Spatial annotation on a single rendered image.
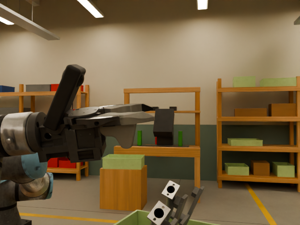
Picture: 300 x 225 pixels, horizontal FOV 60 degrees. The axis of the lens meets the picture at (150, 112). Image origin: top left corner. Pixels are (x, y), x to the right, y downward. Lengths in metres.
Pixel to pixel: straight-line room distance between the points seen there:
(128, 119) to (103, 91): 6.05
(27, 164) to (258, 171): 5.14
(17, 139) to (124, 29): 6.20
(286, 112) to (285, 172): 1.16
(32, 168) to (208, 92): 5.39
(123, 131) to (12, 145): 0.19
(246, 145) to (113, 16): 4.28
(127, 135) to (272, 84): 5.30
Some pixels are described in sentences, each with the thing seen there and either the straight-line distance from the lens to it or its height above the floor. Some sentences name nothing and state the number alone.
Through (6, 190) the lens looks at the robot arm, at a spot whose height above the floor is 1.11.
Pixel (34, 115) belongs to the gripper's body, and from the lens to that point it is 0.49.
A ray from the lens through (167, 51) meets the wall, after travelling 6.24.
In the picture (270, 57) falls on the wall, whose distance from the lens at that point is 6.30.
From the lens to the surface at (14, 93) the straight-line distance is 6.89.
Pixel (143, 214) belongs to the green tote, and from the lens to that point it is 1.35.
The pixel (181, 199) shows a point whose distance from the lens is 0.91.
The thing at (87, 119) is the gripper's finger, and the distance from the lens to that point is 0.42.
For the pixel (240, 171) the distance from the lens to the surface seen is 5.60.
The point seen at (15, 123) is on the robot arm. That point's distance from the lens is 0.48.
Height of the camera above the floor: 1.41
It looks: 1 degrees up
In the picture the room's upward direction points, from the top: straight up
